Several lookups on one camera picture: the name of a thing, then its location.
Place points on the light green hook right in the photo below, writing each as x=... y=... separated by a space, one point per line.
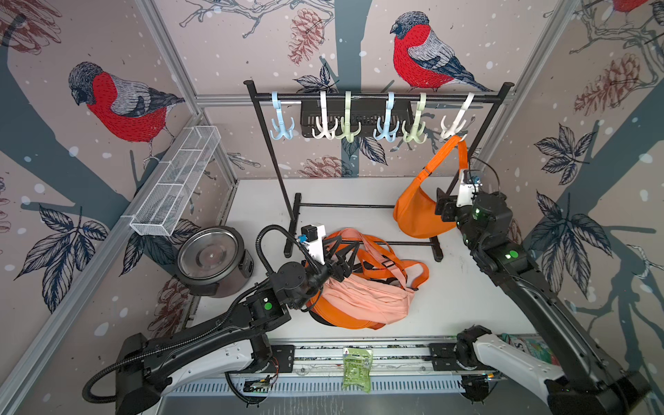
x=417 y=131

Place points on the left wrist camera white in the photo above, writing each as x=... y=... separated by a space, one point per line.
x=311 y=238

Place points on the orange crossbody bag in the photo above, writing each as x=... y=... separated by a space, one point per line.
x=379 y=262

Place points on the light blue hook right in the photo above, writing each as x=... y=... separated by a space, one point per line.
x=383 y=130

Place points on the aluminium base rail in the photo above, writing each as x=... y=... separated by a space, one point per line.
x=302 y=370

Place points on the light green hook left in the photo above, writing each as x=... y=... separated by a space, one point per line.
x=346 y=132

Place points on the white hook left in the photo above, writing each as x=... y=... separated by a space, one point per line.
x=322 y=124

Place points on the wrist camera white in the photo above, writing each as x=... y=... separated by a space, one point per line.
x=311 y=238
x=469 y=186

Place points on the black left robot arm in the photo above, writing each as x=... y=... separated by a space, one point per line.
x=233 y=342

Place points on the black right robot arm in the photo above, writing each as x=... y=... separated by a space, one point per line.
x=585 y=379

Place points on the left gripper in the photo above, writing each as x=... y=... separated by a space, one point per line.
x=343 y=269

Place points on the green snack packet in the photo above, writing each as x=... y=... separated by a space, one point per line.
x=357 y=365

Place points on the light green hook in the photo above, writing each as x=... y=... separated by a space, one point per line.
x=417 y=131
x=346 y=132

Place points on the light blue hook left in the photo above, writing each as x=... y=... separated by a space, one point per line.
x=280 y=130

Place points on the light blue hook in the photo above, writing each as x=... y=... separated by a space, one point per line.
x=280 y=130
x=383 y=130

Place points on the black metal garment rack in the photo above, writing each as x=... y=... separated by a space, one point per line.
x=495 y=99

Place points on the orange sling bag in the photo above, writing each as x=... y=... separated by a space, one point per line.
x=415 y=211

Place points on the white hook right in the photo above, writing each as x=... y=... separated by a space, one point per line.
x=459 y=122

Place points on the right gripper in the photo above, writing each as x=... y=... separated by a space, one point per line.
x=448 y=202

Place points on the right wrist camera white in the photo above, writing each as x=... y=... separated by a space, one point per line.
x=469 y=186

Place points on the pink waist bag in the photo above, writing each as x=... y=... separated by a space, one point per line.
x=355 y=284

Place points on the white hook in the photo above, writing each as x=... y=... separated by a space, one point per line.
x=459 y=122
x=322 y=124

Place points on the white wire mesh basket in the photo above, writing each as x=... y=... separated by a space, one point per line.
x=168 y=199

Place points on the dark orange bag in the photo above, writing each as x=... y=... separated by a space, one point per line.
x=358 y=311

